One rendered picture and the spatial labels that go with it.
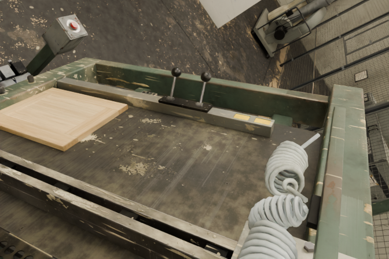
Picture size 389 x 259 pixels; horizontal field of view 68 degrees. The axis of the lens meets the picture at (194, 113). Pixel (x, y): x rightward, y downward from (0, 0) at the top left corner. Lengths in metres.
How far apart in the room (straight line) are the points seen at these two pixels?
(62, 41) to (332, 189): 1.41
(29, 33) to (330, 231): 2.53
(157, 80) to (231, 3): 3.59
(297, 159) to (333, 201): 0.17
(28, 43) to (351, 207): 2.40
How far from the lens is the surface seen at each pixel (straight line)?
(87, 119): 1.07
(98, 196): 0.66
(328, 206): 0.37
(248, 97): 1.19
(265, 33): 6.38
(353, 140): 0.83
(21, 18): 2.72
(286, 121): 1.14
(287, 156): 0.52
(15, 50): 2.54
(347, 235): 0.58
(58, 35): 1.60
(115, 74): 1.50
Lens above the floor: 2.05
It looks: 36 degrees down
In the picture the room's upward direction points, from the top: 65 degrees clockwise
